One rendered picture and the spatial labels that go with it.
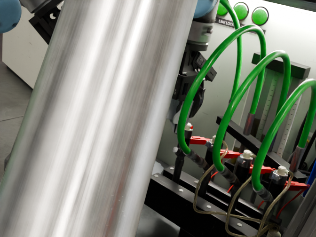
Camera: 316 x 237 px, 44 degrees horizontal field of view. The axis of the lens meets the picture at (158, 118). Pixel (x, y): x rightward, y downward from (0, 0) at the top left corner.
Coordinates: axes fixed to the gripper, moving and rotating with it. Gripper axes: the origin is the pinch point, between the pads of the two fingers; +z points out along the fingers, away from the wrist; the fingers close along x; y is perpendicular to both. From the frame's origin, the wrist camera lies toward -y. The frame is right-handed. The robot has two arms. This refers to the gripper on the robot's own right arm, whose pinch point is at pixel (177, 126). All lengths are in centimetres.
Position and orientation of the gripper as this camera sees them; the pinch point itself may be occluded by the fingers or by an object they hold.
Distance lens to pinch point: 90.4
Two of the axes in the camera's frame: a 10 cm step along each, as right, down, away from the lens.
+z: -1.8, 9.1, 3.6
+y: -6.3, 1.8, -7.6
